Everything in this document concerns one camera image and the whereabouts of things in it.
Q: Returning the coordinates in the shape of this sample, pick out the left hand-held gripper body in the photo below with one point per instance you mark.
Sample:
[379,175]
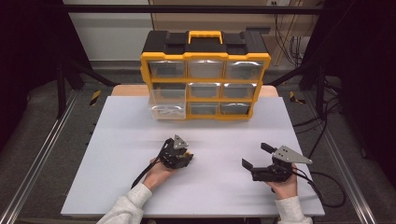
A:
[171,155]

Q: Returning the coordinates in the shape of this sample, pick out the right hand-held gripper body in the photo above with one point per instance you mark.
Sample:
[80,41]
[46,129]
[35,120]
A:
[274,173]

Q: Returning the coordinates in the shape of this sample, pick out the clear plastic drawer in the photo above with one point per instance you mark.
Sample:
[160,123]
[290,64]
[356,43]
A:
[168,99]
[244,71]

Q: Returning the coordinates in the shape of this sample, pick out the yellow black organizer cabinet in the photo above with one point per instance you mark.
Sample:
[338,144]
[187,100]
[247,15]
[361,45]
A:
[205,56]

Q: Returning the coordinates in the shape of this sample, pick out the person's right hand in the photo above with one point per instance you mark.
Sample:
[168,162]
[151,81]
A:
[285,189]

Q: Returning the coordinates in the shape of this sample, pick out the person's left hand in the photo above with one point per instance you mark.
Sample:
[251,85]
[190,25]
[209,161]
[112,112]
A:
[157,175]

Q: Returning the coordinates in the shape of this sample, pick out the yellow black hazard tape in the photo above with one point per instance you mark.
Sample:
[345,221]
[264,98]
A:
[292,96]
[95,97]

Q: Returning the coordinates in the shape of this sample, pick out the set of transparent cabinet bins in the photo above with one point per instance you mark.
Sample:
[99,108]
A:
[204,90]

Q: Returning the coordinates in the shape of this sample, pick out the light wooden board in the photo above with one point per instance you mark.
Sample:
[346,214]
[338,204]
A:
[130,90]

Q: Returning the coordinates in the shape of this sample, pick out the black curtain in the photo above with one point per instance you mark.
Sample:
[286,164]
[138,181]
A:
[28,46]
[367,62]

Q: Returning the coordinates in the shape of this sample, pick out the black metal frame strut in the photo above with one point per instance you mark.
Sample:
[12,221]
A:
[320,93]
[61,93]

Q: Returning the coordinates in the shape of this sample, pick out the aluminium floor rail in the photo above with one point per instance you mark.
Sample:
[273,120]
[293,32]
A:
[364,214]
[41,155]

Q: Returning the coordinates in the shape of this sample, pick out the black horizontal frame bar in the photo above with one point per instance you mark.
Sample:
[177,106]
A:
[186,9]

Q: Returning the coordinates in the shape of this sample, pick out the white wall socket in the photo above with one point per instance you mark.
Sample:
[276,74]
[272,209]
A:
[278,2]

